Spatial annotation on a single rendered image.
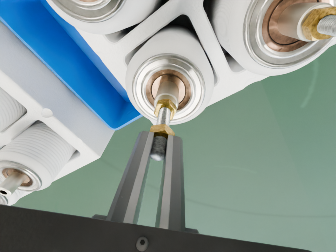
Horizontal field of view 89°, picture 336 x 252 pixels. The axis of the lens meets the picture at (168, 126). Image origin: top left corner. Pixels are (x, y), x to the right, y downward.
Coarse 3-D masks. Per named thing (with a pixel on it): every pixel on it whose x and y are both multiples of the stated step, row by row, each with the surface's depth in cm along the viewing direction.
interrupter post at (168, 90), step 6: (162, 84) 17; (168, 84) 17; (174, 84) 17; (162, 90) 16; (168, 90) 15; (174, 90) 16; (156, 96) 15; (162, 96) 15; (168, 96) 15; (174, 96) 15; (156, 102) 15; (174, 102) 15
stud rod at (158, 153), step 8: (160, 112) 14; (168, 112) 14; (160, 120) 13; (168, 120) 13; (160, 136) 11; (152, 144) 11; (160, 144) 10; (152, 152) 10; (160, 152) 10; (160, 160) 10
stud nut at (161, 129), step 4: (160, 124) 11; (164, 124) 11; (152, 128) 11; (156, 128) 11; (160, 128) 11; (164, 128) 11; (168, 128) 11; (156, 132) 11; (160, 132) 11; (164, 132) 11; (168, 132) 11; (172, 132) 11; (164, 136) 11
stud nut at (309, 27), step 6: (330, 6) 10; (312, 12) 11; (318, 12) 10; (324, 12) 10; (330, 12) 10; (312, 18) 10; (318, 18) 10; (306, 24) 11; (312, 24) 10; (306, 30) 11; (312, 30) 11; (306, 36) 11; (312, 36) 11; (318, 36) 11; (324, 36) 11; (330, 36) 11
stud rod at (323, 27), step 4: (328, 16) 10; (332, 16) 10; (320, 20) 10; (324, 20) 10; (328, 20) 10; (332, 20) 10; (320, 24) 10; (324, 24) 10; (328, 24) 10; (332, 24) 9; (320, 28) 10; (324, 28) 10; (328, 28) 10; (332, 28) 9; (320, 32) 11; (324, 32) 10; (328, 32) 10; (332, 32) 10
